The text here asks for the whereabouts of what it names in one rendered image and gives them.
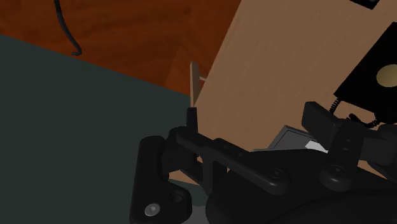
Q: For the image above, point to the grey flat device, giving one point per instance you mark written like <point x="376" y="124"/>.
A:
<point x="288" y="140"/>

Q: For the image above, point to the light wooden table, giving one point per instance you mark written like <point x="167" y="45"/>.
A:
<point x="273" y="68"/>

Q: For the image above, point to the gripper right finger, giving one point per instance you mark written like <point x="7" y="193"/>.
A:
<point x="322" y="124"/>

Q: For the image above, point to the black flat object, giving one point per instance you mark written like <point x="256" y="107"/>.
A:
<point x="363" y="3"/>

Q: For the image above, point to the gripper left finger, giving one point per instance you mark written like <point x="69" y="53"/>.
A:
<point x="245" y="161"/>

